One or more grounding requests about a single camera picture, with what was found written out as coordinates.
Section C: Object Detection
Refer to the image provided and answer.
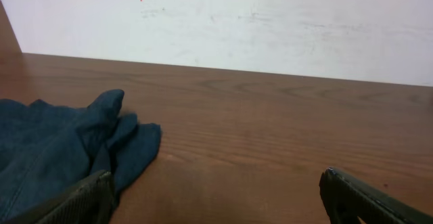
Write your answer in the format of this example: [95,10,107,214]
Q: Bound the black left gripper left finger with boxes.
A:
[6,170,115,224]

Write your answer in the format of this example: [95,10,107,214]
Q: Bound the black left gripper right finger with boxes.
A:
[319,167,432,224]

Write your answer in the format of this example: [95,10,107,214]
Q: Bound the folded dark blue shorts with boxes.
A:
[1,89,162,221]

